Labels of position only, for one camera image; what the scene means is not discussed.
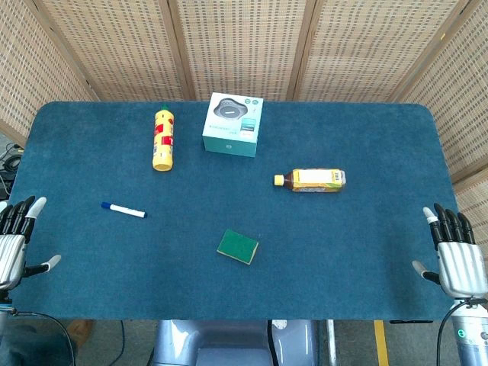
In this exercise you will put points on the green and yellow sponge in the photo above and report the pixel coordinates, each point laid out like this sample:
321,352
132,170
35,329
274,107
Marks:
237,246

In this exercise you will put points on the yellow squeeze bottle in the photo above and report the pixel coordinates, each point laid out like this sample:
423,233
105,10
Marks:
163,139

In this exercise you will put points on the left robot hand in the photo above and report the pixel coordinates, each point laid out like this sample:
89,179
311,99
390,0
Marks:
9,251

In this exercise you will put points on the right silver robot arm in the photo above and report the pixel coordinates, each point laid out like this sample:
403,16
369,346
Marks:
472,335

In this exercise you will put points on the teal and white speaker box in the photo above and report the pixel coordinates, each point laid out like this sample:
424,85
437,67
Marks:
233,125

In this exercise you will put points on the tea bottle with yellow label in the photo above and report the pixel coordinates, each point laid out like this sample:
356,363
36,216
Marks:
310,180

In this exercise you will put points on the white blue marker pen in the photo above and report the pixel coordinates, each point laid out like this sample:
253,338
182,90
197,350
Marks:
124,210

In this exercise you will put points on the blue table mat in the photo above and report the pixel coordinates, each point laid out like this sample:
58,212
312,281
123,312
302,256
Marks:
244,213

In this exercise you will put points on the woven bamboo folding screen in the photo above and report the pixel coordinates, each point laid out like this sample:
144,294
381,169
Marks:
244,49

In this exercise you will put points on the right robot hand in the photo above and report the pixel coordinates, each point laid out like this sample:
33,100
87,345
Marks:
459,263

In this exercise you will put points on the silver robot torso base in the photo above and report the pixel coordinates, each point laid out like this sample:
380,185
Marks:
236,343

